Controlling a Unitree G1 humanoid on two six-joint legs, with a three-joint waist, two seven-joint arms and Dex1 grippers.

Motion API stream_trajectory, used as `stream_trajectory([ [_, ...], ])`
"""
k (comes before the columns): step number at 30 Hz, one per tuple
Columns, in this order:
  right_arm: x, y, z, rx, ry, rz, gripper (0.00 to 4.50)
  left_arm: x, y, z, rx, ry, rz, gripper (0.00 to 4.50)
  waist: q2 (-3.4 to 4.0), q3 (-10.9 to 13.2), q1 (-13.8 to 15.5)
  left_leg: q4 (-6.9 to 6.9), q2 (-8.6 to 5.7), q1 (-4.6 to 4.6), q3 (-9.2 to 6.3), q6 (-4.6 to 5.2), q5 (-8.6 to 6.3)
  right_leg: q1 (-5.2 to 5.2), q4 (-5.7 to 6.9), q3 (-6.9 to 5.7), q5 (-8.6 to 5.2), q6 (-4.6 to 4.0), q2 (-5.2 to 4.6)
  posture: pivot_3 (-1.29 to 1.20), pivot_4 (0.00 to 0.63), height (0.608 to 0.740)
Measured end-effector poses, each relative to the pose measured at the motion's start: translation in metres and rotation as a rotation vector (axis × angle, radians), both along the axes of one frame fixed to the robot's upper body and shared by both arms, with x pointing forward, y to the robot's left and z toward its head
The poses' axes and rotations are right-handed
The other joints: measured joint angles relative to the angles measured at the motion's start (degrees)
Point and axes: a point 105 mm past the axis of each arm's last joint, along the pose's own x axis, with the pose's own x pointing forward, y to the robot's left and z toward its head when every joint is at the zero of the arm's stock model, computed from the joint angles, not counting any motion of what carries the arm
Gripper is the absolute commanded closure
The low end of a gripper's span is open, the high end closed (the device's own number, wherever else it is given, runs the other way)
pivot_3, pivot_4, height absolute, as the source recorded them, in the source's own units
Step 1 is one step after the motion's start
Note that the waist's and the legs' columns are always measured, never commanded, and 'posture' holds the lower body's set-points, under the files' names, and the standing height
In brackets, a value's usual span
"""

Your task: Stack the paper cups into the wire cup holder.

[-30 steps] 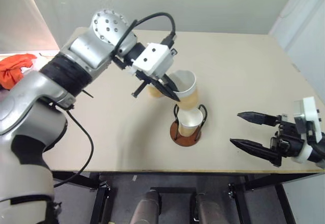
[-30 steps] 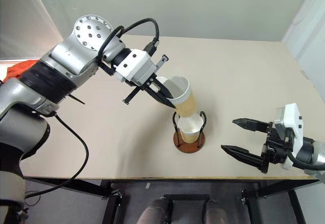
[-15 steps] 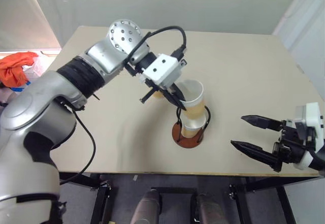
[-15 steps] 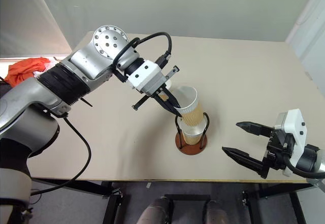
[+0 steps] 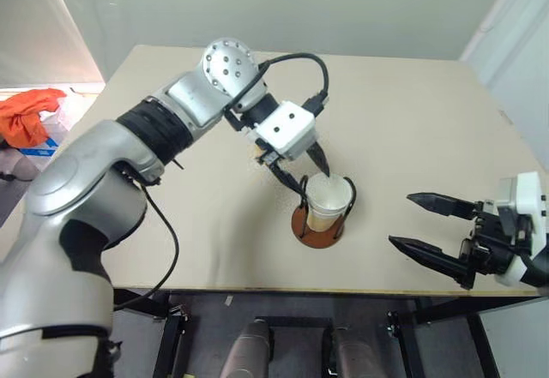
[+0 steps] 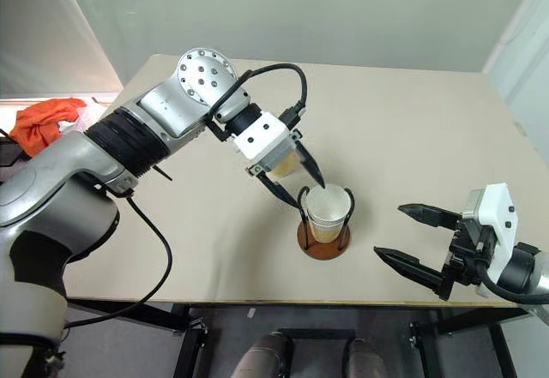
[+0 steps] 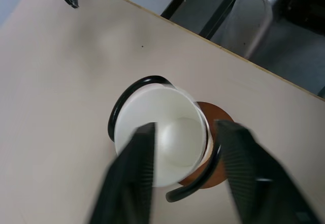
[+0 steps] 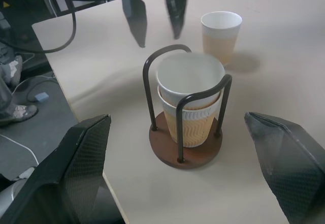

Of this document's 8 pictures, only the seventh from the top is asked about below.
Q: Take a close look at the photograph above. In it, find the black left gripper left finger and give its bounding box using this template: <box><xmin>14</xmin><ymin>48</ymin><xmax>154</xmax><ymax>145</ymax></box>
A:
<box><xmin>88</xmin><ymin>121</ymin><xmax>156</xmax><ymax>224</ymax></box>

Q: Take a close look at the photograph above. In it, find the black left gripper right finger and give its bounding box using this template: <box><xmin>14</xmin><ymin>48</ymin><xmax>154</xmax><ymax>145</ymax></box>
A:
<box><xmin>214</xmin><ymin>119</ymin><xmax>321</xmax><ymax>224</ymax></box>

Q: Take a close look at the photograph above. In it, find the white paper cup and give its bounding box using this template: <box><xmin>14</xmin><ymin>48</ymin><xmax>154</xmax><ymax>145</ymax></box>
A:
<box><xmin>113</xmin><ymin>85</ymin><xmax>215</xmax><ymax>187</ymax></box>

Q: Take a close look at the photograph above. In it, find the silver robot body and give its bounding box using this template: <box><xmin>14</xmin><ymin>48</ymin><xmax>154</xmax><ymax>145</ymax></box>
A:
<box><xmin>210</xmin><ymin>0</ymin><xmax>283</xmax><ymax>60</ymax></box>

